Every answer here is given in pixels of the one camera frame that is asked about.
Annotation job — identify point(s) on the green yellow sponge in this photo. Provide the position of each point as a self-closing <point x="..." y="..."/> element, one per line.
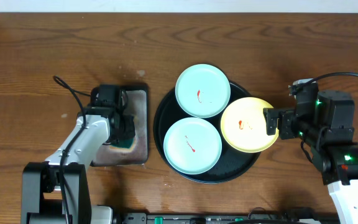
<point x="126" y="145"/>

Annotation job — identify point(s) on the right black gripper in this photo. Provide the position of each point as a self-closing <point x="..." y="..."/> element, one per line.
<point x="284" y="118"/>

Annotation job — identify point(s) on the round black tray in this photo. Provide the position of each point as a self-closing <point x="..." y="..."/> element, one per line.
<point x="231" y="164"/>

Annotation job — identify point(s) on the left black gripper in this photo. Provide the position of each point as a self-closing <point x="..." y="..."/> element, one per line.
<point x="127" y="131"/>

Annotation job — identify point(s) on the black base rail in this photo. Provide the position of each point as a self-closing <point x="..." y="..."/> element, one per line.
<point x="143" y="218"/>

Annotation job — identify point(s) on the yellow plate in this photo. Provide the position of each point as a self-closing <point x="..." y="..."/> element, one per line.
<point x="243" y="125"/>

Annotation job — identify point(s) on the light blue plate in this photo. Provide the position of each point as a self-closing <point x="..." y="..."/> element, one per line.
<point x="192" y="146"/>
<point x="202" y="90"/>

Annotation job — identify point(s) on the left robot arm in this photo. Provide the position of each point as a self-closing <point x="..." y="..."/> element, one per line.
<point x="56" y="190"/>

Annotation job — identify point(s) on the rectangular black soapy tray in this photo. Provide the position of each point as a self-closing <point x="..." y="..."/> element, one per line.
<point x="133" y="100"/>

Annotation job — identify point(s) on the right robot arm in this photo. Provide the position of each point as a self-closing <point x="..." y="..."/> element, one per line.
<point x="324" y="122"/>

